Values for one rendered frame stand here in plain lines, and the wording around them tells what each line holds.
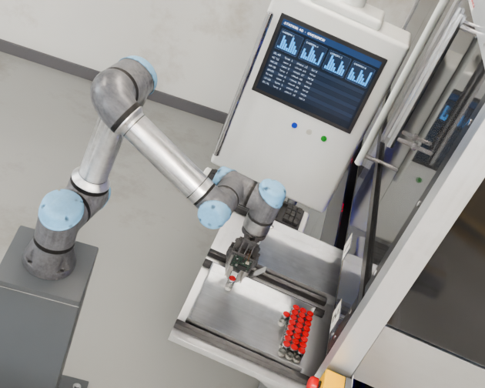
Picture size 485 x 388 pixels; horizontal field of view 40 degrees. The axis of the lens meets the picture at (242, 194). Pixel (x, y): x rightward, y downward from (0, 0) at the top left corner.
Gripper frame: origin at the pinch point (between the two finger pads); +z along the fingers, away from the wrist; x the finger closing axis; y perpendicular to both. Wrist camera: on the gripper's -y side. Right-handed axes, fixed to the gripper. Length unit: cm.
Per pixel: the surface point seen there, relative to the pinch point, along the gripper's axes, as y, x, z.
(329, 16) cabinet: -74, -5, -60
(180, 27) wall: -252, -90, 38
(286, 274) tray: -17.7, 15.9, 5.4
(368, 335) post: 27.9, 34.6, -23.0
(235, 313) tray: 8.8, 4.9, 5.3
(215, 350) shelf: 25.1, 3.1, 5.6
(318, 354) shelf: 10.3, 31.1, 5.6
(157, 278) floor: -88, -30, 94
